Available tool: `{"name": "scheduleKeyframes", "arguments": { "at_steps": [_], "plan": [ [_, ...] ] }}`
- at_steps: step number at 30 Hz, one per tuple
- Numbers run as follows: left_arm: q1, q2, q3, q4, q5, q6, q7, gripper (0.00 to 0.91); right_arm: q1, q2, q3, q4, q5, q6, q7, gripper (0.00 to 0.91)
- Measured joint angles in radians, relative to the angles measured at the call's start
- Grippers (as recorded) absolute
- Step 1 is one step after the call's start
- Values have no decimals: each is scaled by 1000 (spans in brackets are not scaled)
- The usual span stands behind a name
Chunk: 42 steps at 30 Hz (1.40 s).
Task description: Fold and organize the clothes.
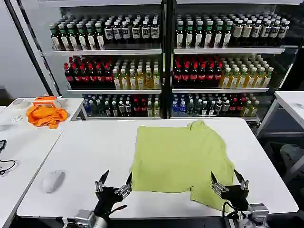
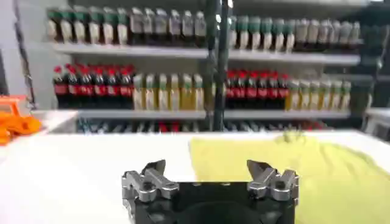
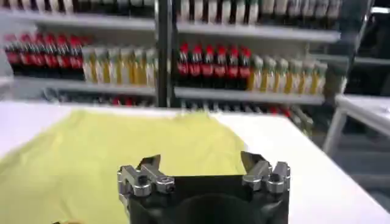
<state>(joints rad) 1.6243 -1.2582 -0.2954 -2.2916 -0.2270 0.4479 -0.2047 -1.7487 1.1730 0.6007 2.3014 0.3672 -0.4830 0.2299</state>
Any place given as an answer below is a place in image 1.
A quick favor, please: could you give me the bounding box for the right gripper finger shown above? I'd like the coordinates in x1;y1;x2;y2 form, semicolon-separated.
233;169;250;191
210;171;229;195

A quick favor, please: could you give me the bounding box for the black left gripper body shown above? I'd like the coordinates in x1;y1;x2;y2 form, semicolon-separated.
94;186;126;217

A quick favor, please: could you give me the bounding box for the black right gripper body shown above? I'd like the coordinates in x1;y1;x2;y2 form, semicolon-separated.
219;184;250;212

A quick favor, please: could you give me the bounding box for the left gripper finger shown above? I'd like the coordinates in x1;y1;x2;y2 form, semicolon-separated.
114;171;133;198
95;169;110;193

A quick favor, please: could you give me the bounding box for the light green shirt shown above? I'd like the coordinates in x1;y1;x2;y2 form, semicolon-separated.
130;119;238;213

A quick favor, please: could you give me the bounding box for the white computer mouse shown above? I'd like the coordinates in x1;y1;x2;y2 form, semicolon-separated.
42;170;66;194

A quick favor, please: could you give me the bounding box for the grey chair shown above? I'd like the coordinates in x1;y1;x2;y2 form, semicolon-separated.
279;143;304;181

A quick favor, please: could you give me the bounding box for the white desk with orange cloth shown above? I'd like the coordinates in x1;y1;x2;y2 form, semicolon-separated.
0;96;89;131

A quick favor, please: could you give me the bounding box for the white table with grey legs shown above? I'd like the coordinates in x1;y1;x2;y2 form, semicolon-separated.
256;90;304;185

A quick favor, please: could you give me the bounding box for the orange crumpled cloth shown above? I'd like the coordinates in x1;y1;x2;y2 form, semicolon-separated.
26;105;69;130

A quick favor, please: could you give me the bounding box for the orange and white box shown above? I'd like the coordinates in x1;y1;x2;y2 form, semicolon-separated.
32;95;63;109

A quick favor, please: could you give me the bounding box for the white tape roll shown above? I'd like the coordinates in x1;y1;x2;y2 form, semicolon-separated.
11;98;29;109

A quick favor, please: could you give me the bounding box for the bottle shelf with beige-label bottles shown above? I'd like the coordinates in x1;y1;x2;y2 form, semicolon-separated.
170;0;304;122

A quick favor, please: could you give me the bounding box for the bottle shelf with white-label bottles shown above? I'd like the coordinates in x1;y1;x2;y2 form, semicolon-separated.
48;0;167;119

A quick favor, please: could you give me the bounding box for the black slanted pole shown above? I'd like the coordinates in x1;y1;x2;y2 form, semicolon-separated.
4;0;56;97

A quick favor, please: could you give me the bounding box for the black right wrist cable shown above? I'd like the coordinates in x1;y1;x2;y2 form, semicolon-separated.
221;201;245;219

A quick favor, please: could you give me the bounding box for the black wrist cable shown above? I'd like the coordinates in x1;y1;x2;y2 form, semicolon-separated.
221;201;245;219
106;204;128;215

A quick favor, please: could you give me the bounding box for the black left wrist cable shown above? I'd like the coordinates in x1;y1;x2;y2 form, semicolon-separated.
106;204;128;215

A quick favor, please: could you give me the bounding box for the white desk with cable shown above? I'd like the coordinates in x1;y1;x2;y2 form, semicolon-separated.
0;128;64;228

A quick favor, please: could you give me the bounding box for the thin black desk cable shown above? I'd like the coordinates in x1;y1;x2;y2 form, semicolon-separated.
0;159;19;177

